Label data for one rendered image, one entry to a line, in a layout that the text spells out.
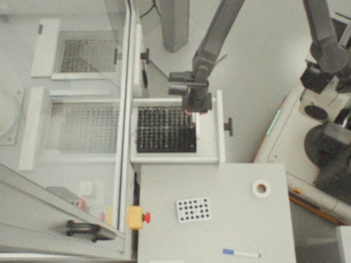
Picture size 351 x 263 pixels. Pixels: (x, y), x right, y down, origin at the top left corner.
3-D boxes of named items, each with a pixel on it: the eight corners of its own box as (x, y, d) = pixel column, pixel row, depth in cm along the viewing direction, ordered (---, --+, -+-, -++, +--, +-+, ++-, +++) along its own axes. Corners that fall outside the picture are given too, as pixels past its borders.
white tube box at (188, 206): (207, 198, 133) (208, 196, 129) (210, 220, 130) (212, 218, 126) (175, 201, 133) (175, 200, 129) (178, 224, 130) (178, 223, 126)
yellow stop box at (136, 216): (145, 208, 124) (143, 205, 117) (145, 229, 121) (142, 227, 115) (131, 208, 124) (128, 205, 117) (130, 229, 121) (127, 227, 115)
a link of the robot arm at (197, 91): (209, 90, 103) (209, 74, 106) (187, 89, 103) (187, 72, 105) (207, 101, 110) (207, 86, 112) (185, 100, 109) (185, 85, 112)
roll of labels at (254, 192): (270, 185, 134) (272, 183, 131) (265, 201, 132) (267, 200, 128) (253, 179, 135) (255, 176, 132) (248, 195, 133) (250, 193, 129)
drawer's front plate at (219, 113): (218, 102, 141) (221, 89, 131) (222, 170, 131) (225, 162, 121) (214, 102, 141) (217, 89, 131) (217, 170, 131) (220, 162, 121)
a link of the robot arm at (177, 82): (209, 67, 98) (207, 55, 105) (168, 65, 98) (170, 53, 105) (204, 103, 105) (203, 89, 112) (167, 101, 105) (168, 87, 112)
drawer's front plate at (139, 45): (143, 39, 153) (140, 23, 142) (141, 97, 142) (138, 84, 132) (139, 39, 153) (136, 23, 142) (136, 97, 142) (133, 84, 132)
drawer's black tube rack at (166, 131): (195, 113, 138) (195, 106, 131) (196, 154, 131) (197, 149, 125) (140, 113, 138) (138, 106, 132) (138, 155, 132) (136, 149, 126)
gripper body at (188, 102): (211, 111, 115) (214, 101, 109) (181, 111, 115) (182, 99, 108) (210, 95, 118) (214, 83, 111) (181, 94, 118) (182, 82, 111)
